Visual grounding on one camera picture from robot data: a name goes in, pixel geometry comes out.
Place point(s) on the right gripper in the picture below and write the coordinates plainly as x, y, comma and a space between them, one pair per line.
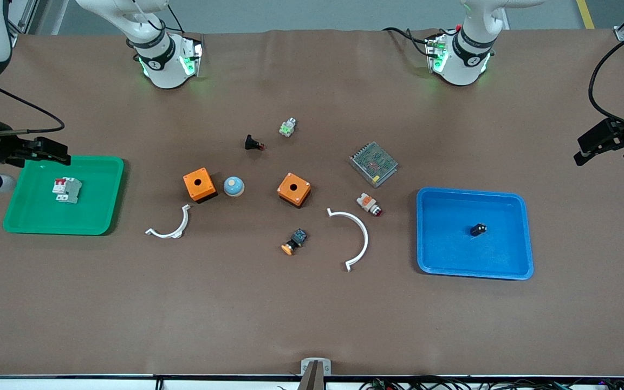
1, 147

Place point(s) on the white circuit breaker red switches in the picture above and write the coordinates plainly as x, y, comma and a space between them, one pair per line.
71, 190

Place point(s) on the small black capacitor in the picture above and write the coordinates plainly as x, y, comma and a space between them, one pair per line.
479, 230

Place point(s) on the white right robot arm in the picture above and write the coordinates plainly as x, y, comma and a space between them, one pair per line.
163, 67

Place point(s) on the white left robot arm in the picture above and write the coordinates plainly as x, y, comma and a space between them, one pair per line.
461, 65

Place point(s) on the green plastic tray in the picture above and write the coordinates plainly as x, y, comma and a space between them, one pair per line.
95, 211

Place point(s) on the small white curved clip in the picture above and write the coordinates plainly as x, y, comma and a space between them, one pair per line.
185, 222

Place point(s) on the blue plastic tray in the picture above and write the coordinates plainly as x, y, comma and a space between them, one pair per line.
453, 254

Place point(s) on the blue dome buzzer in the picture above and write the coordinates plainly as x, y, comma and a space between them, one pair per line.
233, 188

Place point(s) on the metal mesh power supply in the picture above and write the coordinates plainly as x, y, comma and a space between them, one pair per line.
374, 162

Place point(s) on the orange red push button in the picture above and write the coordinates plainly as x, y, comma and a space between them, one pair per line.
367, 202

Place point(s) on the large white curved clip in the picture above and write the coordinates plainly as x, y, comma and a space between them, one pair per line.
366, 239

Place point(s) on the yellow mushroom push button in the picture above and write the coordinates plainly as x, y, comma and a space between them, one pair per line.
298, 237

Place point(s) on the brown table cover mat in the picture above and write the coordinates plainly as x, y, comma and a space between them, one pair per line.
312, 314

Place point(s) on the orange push-button enclosure box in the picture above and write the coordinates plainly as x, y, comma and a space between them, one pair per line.
301, 190
206, 187

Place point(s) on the black rectangular indicator switch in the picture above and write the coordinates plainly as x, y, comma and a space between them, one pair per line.
249, 142

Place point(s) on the green and white switch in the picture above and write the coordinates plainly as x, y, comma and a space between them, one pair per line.
287, 129

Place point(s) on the grey metal mounting bracket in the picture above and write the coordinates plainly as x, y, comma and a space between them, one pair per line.
316, 368

